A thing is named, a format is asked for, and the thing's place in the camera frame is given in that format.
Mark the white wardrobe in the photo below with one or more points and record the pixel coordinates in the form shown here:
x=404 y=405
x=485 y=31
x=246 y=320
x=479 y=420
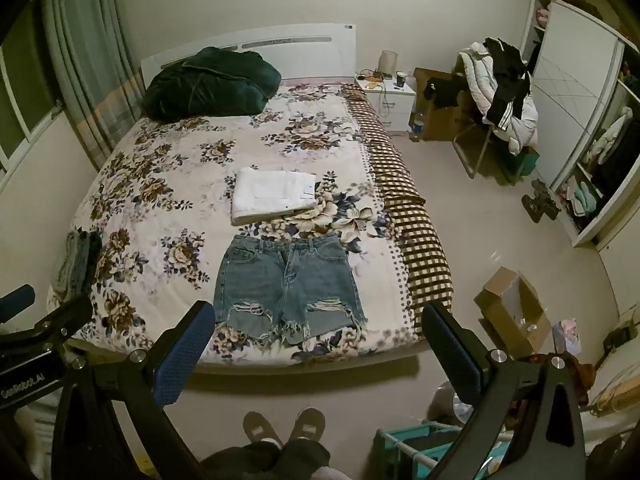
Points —
x=570 y=85

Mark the blue bottle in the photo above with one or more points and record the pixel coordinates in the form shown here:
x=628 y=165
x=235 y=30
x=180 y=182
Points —
x=418 y=124

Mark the teal rack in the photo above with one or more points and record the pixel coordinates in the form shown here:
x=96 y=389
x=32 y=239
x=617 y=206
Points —
x=400 y=452

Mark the chair piled with clothes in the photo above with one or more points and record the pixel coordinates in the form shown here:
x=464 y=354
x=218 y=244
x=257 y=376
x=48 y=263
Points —
x=477 y=80

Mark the dark green quilt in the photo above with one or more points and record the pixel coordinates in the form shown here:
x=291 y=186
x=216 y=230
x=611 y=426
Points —
x=210 y=85

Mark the teal storage box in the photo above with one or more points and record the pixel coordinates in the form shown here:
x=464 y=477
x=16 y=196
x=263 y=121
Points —
x=525 y=162

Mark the black shoes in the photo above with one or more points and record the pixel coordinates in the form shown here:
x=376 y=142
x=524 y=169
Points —
x=541 y=202

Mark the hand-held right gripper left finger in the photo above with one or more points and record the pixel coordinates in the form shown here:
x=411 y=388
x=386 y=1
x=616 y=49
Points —
x=184 y=347

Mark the pink bag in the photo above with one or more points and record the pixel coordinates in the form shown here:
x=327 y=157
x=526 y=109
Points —
x=567 y=336

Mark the blue denim shorts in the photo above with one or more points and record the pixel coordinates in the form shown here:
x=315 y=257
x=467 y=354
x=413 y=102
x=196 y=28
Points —
x=287 y=285

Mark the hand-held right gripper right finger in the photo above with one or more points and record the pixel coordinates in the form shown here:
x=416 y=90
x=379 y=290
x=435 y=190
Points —
x=452 y=347

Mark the tall cardboard box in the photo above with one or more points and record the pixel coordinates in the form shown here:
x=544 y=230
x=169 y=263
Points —
x=442 y=120

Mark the open cardboard box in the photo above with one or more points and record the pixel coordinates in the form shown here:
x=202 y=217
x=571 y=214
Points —
x=505 y=327

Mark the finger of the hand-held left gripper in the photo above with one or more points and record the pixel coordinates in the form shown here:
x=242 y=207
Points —
x=17 y=299
x=60 y=317

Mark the metal folding chair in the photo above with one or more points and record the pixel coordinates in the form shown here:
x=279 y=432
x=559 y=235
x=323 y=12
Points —
x=472 y=147

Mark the dark cup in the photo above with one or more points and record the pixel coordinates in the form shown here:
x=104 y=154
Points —
x=401 y=80

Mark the beige table lamp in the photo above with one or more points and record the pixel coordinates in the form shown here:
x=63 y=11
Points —
x=388 y=62

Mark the grey folded clothes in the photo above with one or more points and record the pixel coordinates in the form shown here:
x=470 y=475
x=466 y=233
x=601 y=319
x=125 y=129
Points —
x=77 y=262

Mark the person's dark trousers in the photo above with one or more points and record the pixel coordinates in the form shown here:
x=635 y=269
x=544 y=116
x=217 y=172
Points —
x=270 y=462

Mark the black garment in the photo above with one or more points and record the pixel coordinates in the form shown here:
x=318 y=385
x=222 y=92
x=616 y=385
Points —
x=442 y=91

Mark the white nightstand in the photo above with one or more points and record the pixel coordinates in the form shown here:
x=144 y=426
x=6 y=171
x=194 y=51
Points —
x=397 y=105

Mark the black striped clothes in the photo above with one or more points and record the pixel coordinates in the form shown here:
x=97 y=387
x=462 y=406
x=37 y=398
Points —
x=507 y=85

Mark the person's left grey slipper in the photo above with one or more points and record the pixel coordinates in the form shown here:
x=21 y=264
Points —
x=261 y=430

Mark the window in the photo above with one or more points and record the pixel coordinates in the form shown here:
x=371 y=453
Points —
x=25 y=110

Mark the white bed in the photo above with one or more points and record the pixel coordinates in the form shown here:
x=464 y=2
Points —
x=250 y=45

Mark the person's grey slipper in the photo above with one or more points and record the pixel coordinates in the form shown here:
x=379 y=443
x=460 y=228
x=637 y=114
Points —
x=307 y=425
x=261 y=430

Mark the clothes hangers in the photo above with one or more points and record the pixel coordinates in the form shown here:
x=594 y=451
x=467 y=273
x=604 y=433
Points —
x=617 y=390

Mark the white folded pants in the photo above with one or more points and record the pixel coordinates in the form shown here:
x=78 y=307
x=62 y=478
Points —
x=272 y=195

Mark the floral blanket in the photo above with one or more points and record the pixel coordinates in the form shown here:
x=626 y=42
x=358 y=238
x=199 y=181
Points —
x=200 y=160

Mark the pale striped curtain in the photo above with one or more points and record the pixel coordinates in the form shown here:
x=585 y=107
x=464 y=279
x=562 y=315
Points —
x=90 y=60

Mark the person's right grey slipper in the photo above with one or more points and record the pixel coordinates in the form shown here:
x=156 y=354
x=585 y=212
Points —
x=307 y=425

